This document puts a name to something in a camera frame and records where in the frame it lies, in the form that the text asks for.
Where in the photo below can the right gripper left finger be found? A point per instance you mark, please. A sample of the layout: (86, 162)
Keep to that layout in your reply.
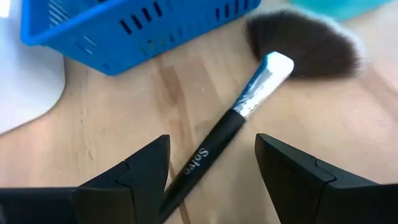
(140, 186)

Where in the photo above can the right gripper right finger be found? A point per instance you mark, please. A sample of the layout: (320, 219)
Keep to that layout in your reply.
(295, 180)

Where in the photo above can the blue slotted plastic basket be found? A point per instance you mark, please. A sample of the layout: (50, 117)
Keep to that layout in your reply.
(93, 37)

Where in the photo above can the white plastic bin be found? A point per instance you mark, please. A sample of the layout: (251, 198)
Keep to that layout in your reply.
(25, 87)

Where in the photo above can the teal translucent plastic bin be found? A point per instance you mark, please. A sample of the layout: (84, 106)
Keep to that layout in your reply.
(335, 7)

